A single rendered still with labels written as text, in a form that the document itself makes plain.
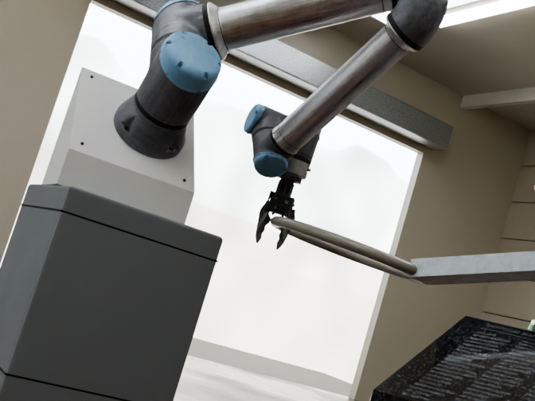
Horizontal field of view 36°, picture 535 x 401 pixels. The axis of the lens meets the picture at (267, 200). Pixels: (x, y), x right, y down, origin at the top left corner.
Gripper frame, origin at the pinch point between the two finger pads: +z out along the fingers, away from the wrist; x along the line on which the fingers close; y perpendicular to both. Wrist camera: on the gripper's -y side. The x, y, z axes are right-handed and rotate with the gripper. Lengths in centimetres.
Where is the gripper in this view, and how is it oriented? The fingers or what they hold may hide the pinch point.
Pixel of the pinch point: (268, 242)
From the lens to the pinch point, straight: 234.5
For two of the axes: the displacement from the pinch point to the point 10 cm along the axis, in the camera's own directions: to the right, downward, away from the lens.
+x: 9.4, 3.1, -1.0
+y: -0.7, -1.0, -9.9
